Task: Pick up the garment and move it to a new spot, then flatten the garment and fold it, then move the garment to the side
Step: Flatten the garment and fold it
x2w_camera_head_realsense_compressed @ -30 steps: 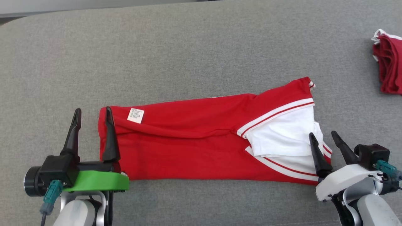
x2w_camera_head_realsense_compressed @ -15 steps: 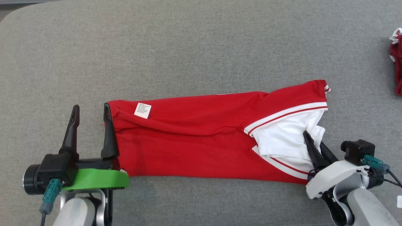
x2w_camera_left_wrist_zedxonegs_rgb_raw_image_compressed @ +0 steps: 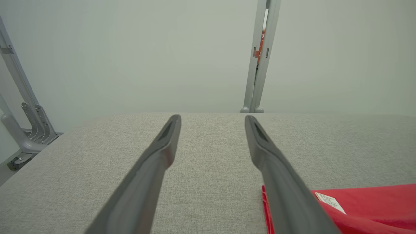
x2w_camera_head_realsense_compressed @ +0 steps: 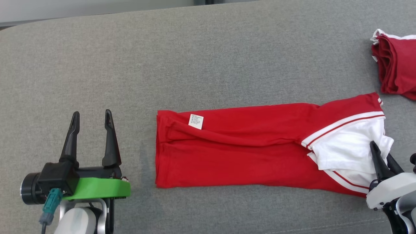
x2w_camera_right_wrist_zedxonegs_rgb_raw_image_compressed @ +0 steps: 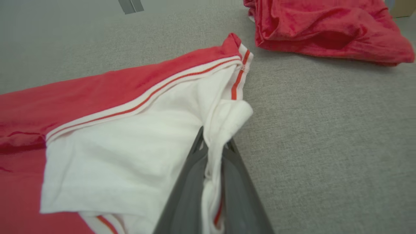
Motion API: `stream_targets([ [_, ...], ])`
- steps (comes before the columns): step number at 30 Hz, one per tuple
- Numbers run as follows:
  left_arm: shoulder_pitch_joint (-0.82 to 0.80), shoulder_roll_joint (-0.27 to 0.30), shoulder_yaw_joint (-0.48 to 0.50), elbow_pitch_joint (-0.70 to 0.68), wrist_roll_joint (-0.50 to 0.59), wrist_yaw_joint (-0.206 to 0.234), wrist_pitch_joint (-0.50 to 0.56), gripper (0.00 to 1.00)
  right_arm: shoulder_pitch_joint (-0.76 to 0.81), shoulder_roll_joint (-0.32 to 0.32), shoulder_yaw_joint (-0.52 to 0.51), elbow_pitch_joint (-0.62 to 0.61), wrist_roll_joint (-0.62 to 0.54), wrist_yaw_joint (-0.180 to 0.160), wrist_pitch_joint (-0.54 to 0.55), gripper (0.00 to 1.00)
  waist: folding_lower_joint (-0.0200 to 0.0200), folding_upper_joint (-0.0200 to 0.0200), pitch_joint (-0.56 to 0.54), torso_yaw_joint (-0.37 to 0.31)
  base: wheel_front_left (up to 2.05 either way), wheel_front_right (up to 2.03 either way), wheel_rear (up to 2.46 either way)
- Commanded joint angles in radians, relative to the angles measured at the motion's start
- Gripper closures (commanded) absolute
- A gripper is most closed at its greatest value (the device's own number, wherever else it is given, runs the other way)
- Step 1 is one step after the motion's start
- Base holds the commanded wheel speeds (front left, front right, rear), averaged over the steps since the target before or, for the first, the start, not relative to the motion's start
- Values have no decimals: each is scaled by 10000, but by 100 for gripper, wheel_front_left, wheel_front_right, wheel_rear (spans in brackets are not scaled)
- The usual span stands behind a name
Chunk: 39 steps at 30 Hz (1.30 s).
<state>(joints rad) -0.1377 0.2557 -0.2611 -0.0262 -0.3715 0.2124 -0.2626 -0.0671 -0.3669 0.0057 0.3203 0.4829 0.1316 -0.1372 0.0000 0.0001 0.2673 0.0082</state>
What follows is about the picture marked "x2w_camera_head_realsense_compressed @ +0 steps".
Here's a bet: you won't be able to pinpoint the left camera cable teal plug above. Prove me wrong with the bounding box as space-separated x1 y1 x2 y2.
39 188 63 234

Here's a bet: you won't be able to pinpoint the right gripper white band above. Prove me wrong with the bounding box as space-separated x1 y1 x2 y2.
366 141 416 210

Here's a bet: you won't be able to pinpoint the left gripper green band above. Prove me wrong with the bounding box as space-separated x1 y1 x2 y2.
20 109 131 205

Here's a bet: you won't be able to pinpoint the red and white shirt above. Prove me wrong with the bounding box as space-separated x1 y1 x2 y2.
155 92 395 198

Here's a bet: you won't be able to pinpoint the red shorts with white trim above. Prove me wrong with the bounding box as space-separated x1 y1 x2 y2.
370 29 416 100

